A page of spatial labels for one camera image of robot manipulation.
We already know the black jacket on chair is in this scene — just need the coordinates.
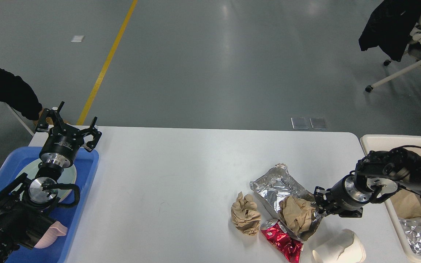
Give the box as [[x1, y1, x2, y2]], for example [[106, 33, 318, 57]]
[[358, 0, 421, 62]]

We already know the white paper cup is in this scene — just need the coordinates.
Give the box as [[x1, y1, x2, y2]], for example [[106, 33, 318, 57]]
[[311, 229, 366, 263]]

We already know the beige plastic bin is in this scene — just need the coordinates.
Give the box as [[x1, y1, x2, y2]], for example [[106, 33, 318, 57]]
[[360, 134, 421, 263]]

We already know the clear floor plate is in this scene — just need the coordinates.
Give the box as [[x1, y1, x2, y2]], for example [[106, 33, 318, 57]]
[[291, 117, 309, 130], [309, 118, 327, 130]]

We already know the paper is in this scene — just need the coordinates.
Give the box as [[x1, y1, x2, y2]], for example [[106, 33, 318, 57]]
[[279, 196, 316, 235]]

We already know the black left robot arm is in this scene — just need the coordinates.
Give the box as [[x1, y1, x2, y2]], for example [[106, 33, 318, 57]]
[[0, 103, 102, 263]]

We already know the crushed red can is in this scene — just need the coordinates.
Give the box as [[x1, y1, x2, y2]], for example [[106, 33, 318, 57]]
[[259, 219, 303, 263]]

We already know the crumpled brown paper ball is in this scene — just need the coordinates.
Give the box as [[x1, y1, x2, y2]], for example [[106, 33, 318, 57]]
[[230, 192, 262, 236]]

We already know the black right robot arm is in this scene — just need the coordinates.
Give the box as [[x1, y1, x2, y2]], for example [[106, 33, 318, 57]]
[[314, 145, 421, 218]]

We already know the pink mug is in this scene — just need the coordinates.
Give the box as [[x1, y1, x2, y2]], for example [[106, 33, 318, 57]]
[[34, 221, 68, 249]]

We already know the left clear floor plate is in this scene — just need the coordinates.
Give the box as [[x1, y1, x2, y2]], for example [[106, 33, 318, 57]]
[[291, 117, 309, 130]]

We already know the large brown paper bag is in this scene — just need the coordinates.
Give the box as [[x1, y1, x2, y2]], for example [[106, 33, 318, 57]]
[[390, 189, 421, 219]]

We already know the person in black left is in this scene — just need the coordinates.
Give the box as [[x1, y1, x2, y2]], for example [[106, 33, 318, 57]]
[[0, 68, 43, 122]]

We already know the silver foil bag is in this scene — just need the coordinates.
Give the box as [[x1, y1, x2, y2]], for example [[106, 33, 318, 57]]
[[249, 163, 323, 241]]

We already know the tan boot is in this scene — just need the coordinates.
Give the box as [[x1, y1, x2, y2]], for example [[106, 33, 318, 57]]
[[34, 108, 71, 127]]

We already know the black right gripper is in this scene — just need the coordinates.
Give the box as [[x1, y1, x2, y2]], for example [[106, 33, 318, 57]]
[[314, 175, 372, 218]]

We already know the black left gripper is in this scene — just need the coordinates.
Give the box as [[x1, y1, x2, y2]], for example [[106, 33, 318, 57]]
[[35, 101, 102, 168]]

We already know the white floor tag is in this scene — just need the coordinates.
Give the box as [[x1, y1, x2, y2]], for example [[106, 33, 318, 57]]
[[71, 35, 85, 43]]

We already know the right clear floor plate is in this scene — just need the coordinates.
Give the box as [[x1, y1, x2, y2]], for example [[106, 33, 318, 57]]
[[309, 118, 327, 130]]

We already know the blue plastic tray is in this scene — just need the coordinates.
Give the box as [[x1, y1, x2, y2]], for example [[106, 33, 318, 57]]
[[0, 146, 99, 263]]

